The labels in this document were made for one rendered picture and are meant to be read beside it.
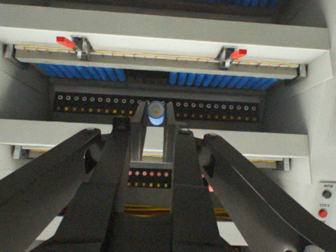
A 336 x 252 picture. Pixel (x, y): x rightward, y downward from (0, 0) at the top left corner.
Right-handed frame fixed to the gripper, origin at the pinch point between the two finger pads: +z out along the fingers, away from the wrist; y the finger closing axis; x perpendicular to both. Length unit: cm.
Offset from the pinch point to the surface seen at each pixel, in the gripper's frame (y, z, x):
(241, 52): 12.0, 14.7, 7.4
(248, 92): 23.1, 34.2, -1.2
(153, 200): 0.0, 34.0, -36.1
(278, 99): 30.2, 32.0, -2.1
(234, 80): 17.1, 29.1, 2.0
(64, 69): -20.9, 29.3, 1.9
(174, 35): 2.2, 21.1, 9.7
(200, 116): 11.2, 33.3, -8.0
